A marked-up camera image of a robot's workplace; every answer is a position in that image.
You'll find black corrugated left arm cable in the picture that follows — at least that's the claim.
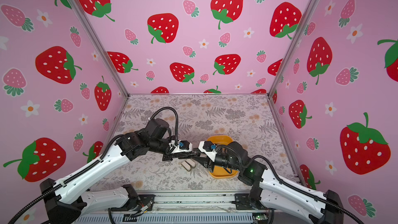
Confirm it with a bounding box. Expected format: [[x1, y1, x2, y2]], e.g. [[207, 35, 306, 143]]
[[150, 106, 180, 145]]

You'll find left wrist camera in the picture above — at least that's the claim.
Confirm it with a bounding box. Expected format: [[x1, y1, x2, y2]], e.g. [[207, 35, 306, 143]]
[[171, 141, 193, 154]]

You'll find yellow plastic tray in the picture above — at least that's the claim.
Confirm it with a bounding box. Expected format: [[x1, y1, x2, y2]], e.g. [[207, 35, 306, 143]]
[[206, 135, 240, 179]]

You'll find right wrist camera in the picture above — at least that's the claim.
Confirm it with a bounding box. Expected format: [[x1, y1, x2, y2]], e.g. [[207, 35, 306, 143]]
[[199, 141, 217, 162]]

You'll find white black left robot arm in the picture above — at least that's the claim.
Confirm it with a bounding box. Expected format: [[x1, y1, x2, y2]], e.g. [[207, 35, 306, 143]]
[[40, 119, 200, 224]]

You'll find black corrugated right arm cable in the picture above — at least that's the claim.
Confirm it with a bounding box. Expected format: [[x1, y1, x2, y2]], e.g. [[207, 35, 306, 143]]
[[248, 155, 364, 224]]

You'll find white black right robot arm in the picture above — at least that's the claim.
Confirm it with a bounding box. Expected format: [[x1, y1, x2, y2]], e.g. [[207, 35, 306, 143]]
[[193, 141, 344, 224]]

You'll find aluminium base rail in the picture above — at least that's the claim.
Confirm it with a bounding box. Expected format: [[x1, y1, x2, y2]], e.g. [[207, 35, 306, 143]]
[[66, 190, 327, 224]]

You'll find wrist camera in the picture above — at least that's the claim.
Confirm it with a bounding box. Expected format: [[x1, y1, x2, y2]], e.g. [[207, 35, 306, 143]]
[[171, 141, 193, 154], [199, 141, 217, 162]]

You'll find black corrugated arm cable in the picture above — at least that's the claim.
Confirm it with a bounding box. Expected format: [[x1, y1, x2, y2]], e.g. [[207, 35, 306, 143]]
[[150, 106, 180, 145], [248, 155, 364, 224]]

